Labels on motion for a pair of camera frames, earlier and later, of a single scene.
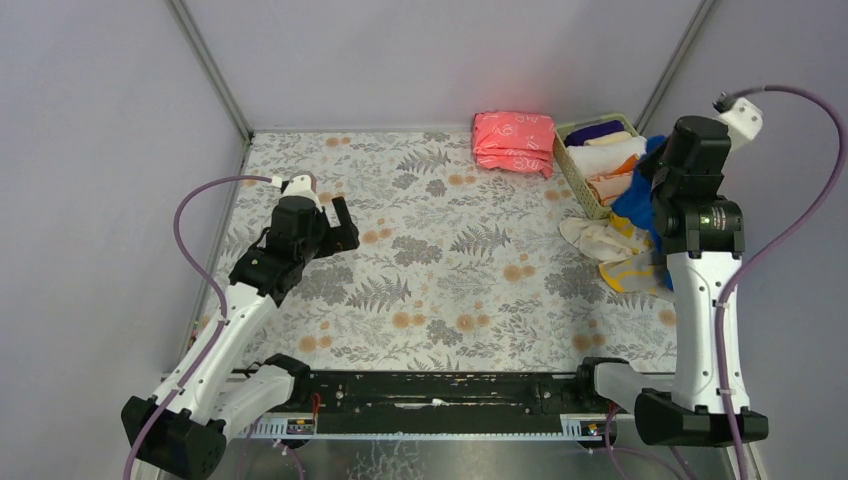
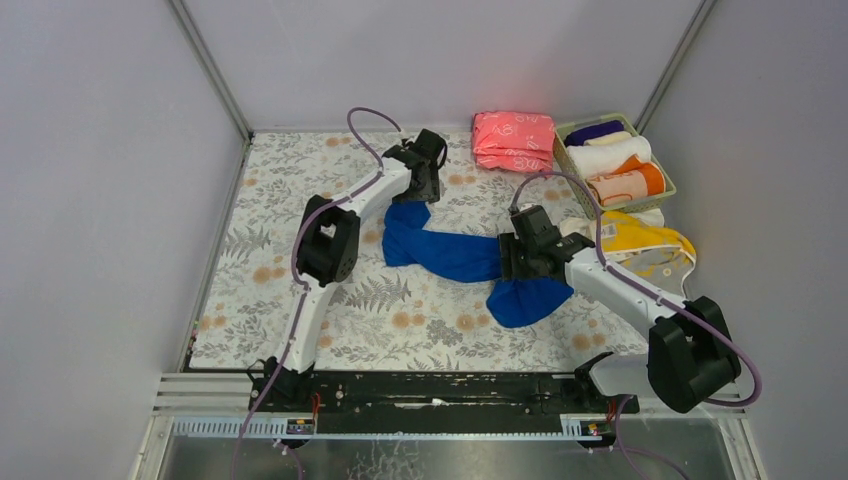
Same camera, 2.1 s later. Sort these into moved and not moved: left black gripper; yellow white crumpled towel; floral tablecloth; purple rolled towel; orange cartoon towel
Moved: left black gripper
Not moved: orange cartoon towel; purple rolled towel; floral tablecloth; yellow white crumpled towel
